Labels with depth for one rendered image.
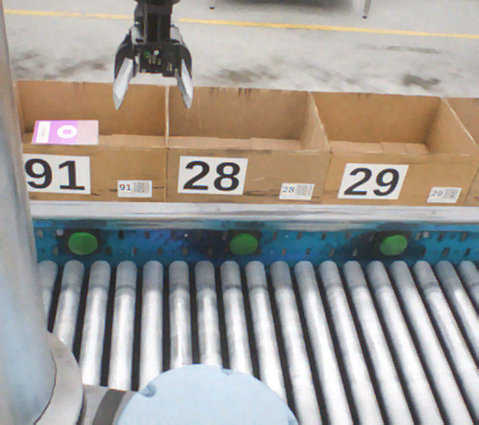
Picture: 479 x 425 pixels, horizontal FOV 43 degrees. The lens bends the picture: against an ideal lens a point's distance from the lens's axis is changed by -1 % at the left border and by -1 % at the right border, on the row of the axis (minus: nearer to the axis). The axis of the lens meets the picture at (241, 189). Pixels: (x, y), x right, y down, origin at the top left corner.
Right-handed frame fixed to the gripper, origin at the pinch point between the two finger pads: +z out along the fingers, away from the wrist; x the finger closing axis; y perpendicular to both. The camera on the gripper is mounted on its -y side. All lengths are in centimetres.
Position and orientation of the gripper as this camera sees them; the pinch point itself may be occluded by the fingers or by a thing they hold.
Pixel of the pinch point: (152, 102)
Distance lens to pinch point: 101.2
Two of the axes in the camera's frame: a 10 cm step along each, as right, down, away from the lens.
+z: -1.1, 7.8, 6.2
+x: 9.8, -0.4, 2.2
